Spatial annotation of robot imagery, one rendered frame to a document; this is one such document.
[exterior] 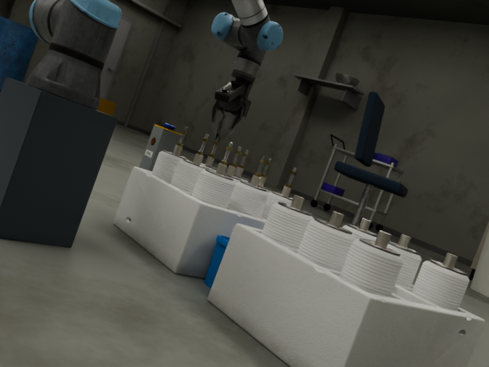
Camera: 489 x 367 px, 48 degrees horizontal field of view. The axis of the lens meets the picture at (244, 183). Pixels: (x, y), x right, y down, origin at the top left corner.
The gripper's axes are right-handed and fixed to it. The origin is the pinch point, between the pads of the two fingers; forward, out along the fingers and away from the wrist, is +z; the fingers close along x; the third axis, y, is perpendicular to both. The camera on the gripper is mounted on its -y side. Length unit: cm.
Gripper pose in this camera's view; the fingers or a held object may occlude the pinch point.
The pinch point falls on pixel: (217, 137)
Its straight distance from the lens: 165.6
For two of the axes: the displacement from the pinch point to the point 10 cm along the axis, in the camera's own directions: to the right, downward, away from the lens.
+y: 3.0, 0.7, 9.5
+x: -8.9, -3.5, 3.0
